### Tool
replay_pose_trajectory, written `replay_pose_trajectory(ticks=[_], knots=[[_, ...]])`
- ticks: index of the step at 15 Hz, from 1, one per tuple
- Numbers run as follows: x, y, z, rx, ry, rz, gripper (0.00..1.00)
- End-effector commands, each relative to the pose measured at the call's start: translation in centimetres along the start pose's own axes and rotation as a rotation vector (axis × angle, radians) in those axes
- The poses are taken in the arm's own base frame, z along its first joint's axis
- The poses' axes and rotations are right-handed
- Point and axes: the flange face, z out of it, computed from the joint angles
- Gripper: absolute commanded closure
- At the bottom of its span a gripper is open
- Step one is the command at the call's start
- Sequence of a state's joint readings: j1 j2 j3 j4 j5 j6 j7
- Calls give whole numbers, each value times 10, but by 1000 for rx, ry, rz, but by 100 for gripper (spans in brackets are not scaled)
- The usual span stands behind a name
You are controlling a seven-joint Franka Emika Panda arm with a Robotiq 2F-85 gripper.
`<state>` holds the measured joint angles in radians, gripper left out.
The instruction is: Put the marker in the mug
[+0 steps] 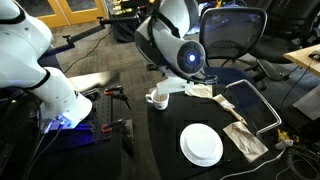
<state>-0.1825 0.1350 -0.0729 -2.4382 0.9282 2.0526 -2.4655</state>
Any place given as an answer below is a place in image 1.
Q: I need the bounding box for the white mug with print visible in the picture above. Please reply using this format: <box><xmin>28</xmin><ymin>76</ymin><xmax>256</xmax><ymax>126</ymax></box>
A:
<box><xmin>144</xmin><ymin>87</ymin><xmax>171</xmax><ymax>111</ymax></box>

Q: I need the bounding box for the wide crumpled paper napkin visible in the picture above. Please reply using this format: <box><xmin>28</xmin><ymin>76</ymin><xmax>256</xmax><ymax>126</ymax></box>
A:
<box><xmin>184</xmin><ymin>83</ymin><xmax>214</xmax><ymax>100</ymax></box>

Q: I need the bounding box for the white round plate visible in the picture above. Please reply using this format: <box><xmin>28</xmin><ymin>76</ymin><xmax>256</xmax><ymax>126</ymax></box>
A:
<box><xmin>179</xmin><ymin>122</ymin><xmax>225</xmax><ymax>168</ymax></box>

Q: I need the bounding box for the black bag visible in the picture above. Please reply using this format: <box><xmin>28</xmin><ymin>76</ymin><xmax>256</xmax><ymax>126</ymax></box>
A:
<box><xmin>109</xmin><ymin>14</ymin><xmax>144</xmax><ymax>43</ymax></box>

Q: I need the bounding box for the blue seat office chair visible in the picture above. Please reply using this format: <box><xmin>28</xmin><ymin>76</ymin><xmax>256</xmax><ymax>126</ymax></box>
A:
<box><xmin>199</xmin><ymin>6</ymin><xmax>285</xmax><ymax>113</ymax></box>

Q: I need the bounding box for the crumpled beige cloth lower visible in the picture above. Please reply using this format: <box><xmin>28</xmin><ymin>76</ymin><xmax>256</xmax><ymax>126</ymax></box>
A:
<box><xmin>222</xmin><ymin>120</ymin><xmax>270</xmax><ymax>164</ymax></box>

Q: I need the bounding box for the yellow wooden door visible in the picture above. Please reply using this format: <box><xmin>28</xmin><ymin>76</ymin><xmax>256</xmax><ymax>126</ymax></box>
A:
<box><xmin>14</xmin><ymin>0</ymin><xmax>69</xmax><ymax>30</ymax></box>
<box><xmin>57</xmin><ymin>0</ymin><xmax>108</xmax><ymax>21</ymax></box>

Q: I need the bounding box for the white power adapter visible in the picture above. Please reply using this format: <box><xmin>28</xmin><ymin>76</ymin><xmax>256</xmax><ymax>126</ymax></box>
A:
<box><xmin>274</xmin><ymin>138</ymin><xmax>295</xmax><ymax>151</ymax></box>

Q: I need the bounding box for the black office chair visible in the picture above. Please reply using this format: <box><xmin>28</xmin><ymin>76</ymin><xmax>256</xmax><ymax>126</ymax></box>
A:
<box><xmin>249</xmin><ymin>0</ymin><xmax>320</xmax><ymax>65</ymax></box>

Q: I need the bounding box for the light wooden desk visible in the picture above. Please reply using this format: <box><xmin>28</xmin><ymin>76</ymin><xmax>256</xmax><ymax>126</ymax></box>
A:
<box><xmin>282</xmin><ymin>42</ymin><xmax>320</xmax><ymax>80</ymax></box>

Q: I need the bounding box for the gray flat panel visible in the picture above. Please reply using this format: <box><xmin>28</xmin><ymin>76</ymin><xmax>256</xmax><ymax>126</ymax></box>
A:
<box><xmin>292</xmin><ymin>83</ymin><xmax>320</xmax><ymax>122</ymax></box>

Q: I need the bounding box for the black computer mouse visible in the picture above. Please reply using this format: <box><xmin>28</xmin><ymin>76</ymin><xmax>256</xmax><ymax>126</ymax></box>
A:
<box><xmin>307</xmin><ymin>48</ymin><xmax>320</xmax><ymax>61</ymax></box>

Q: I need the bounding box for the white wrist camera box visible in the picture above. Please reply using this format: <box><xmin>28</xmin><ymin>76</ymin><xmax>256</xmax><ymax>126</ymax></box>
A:
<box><xmin>155</xmin><ymin>77</ymin><xmax>195</xmax><ymax>97</ymax></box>

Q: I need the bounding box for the orange handled bar clamp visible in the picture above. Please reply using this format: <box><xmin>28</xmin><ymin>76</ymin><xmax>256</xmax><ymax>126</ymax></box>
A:
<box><xmin>102</xmin><ymin>84</ymin><xmax>132</xmax><ymax>111</ymax></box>
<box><xmin>100</xmin><ymin>117</ymin><xmax>135</xmax><ymax>156</ymax></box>

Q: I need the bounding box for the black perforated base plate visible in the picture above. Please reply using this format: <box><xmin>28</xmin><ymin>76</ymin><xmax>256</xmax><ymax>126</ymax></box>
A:
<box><xmin>39</xmin><ymin>87</ymin><xmax>116</xmax><ymax>153</ymax></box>

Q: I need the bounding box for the wooden handle paintbrush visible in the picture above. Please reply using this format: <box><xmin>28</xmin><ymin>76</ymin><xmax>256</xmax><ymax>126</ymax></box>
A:
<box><xmin>211</xmin><ymin>93</ymin><xmax>249</xmax><ymax>126</ymax></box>

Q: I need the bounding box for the bent metal tube frame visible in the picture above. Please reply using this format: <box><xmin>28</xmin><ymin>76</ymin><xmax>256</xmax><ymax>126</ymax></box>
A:
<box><xmin>224</xmin><ymin>78</ymin><xmax>283</xmax><ymax>136</ymax></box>

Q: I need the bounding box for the white cable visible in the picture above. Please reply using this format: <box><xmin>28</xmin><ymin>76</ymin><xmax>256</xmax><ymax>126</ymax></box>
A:
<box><xmin>219</xmin><ymin>147</ymin><xmax>288</xmax><ymax>180</ymax></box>

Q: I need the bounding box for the black cable bundle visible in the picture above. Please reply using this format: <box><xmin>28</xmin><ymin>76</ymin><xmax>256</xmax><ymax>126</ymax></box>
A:
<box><xmin>284</xmin><ymin>146</ymin><xmax>320</xmax><ymax>180</ymax></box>

